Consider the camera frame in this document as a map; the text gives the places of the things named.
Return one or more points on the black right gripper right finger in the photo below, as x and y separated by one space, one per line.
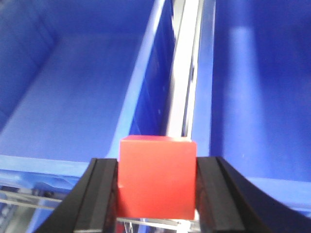
228 203

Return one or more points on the large blue crate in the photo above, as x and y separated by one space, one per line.
253 94
68 92

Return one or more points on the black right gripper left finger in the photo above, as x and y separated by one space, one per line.
90 207

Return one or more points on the left large blue crate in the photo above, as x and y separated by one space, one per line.
68 92

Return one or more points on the red cube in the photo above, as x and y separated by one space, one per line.
156 177

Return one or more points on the middle large blue crate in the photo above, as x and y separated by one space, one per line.
253 94

